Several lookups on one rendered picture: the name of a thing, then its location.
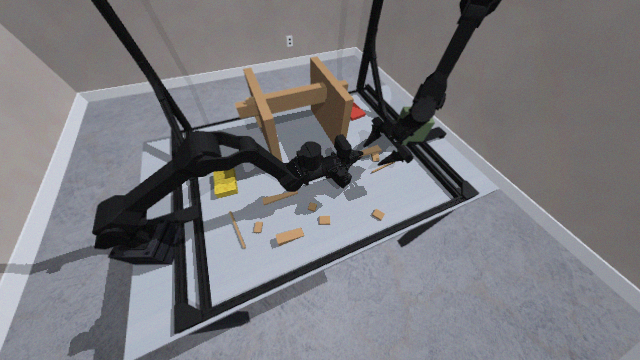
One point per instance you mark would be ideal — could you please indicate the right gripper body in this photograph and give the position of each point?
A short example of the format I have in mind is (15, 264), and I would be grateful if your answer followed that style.
(343, 149)

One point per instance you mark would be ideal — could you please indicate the tan wooden board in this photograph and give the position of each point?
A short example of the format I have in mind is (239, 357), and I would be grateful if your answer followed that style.
(268, 125)
(333, 114)

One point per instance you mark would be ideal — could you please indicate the brown wooden rail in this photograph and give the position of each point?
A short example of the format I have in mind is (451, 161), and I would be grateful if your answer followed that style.
(286, 99)

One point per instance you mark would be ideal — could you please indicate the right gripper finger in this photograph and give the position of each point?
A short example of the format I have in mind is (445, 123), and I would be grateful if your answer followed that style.
(351, 163)
(354, 154)

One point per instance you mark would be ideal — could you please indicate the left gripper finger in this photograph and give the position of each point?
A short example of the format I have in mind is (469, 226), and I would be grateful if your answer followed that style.
(390, 158)
(373, 136)

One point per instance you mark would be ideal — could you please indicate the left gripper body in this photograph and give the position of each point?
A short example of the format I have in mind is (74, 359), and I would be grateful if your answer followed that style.
(403, 151)

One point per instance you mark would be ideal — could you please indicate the yellow block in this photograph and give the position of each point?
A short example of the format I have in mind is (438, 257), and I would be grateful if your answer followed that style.
(225, 183)

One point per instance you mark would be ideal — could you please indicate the red flat block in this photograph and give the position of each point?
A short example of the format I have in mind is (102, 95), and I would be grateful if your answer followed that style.
(357, 112)

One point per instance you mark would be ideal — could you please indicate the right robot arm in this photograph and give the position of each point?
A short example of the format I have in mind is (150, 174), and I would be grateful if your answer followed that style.
(197, 156)

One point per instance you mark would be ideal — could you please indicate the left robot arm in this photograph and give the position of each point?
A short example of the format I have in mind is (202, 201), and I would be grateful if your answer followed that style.
(471, 17)

